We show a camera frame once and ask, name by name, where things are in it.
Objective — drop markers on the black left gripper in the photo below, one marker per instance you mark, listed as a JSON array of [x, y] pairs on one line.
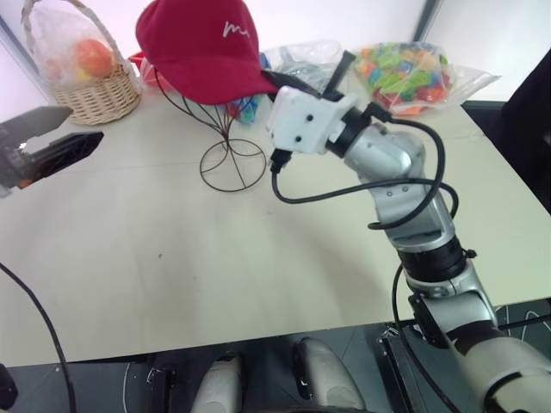
[[13, 168]]

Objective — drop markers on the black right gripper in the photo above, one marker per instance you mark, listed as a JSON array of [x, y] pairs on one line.
[[330, 96]]

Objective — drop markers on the red baseball cap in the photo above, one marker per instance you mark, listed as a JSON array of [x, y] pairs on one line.
[[198, 56]]

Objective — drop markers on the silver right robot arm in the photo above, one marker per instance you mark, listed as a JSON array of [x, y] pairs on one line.
[[400, 163]]

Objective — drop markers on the clear bag of dark parts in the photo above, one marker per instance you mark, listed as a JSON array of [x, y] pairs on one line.
[[301, 58]]

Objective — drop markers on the yellow fruit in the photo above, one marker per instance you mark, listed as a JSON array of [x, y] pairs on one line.
[[84, 75]]

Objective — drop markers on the bag of colourful clips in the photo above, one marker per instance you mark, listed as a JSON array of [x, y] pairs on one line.
[[249, 109]]

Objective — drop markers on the red orange apple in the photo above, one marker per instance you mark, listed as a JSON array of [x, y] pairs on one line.
[[92, 58]]

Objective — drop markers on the clear plastic fruit bag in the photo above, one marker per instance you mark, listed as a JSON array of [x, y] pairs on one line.
[[56, 47]]

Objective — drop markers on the bag of colourful toy blocks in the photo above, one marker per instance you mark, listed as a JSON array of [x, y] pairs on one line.
[[404, 77]]

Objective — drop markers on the red plastic bag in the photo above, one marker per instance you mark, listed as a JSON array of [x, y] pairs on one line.
[[146, 69]]

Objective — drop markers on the large black object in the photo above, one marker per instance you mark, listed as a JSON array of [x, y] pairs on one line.
[[531, 99]]

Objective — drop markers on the grey rounded shape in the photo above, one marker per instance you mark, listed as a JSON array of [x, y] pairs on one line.
[[221, 385], [329, 374]]

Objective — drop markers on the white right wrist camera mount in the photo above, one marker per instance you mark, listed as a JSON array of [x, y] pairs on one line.
[[301, 118]]

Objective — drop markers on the black table frame bracket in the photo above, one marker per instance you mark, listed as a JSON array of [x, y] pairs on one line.
[[394, 365], [161, 387]]

